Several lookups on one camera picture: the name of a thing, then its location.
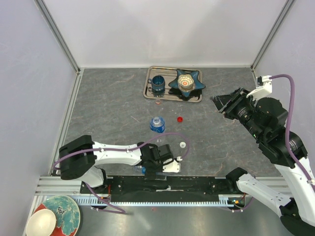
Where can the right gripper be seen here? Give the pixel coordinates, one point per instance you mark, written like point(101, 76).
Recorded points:
point(236, 97)

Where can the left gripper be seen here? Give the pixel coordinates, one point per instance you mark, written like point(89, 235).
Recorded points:
point(150, 173)

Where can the labelled clear water bottle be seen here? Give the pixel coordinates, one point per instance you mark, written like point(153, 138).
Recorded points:
point(157, 124)

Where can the blue tinted plastic bottle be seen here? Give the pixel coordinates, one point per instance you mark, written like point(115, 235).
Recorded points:
point(139, 168)

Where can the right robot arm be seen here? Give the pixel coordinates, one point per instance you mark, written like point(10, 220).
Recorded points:
point(265, 119)

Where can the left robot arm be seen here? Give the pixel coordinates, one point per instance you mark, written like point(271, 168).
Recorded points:
point(81, 158)

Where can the white bottle cap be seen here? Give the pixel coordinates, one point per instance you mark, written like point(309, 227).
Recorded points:
point(182, 144)

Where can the blue star-shaped plate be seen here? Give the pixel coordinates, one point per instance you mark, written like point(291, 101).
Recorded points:
point(198, 85)

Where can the patterned small bowl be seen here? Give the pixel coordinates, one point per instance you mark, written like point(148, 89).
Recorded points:
point(185, 81)

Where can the metal tray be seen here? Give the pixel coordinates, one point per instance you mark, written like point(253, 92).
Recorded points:
point(169, 74)

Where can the blue ceramic cup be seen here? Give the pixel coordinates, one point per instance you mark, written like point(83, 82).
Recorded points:
point(157, 83)

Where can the red floral plate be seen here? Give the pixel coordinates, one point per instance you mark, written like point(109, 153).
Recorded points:
point(67, 214)

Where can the white bowl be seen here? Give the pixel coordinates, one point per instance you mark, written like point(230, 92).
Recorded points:
point(41, 223)

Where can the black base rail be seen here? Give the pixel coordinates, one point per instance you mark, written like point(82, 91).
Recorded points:
point(136, 189)

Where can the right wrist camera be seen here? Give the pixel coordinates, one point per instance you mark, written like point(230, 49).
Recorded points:
point(264, 88)

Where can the white cable duct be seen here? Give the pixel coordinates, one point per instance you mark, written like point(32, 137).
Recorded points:
point(222, 201)

